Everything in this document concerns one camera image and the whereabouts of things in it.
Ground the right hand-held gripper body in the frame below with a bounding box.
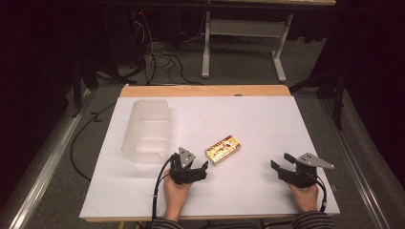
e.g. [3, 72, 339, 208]
[277, 152, 335, 189]

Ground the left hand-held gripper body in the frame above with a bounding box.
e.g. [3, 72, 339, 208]
[169, 146, 204, 186]

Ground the person's right hand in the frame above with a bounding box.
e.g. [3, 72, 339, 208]
[288, 182, 320, 214]

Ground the person's left hand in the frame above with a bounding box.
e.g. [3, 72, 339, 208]
[162, 169, 193, 221]

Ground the small colourful printed box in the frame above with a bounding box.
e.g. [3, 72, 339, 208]
[204, 135, 243, 166]

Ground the white table sheet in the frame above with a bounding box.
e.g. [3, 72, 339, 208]
[78, 95, 341, 220]

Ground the translucent plastic container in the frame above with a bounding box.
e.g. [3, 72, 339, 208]
[120, 98, 173, 164]

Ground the black metal stand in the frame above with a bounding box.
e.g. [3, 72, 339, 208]
[288, 68, 348, 132]
[70, 59, 100, 119]

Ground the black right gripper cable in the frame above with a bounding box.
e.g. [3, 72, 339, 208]
[314, 175, 329, 214]

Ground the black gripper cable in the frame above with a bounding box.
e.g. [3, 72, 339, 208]
[151, 154, 177, 223]
[314, 175, 329, 214]

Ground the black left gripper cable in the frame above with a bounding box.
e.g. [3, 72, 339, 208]
[151, 154, 177, 223]

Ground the aluminium floor rail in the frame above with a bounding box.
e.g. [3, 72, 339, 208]
[320, 97, 405, 229]
[0, 88, 94, 229]

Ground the black floor cable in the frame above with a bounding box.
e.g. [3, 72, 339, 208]
[69, 102, 117, 183]

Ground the tangle of floor cables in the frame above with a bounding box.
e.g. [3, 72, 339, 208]
[127, 10, 206, 87]

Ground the white metal desk frame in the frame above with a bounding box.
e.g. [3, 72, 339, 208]
[201, 10, 294, 84]

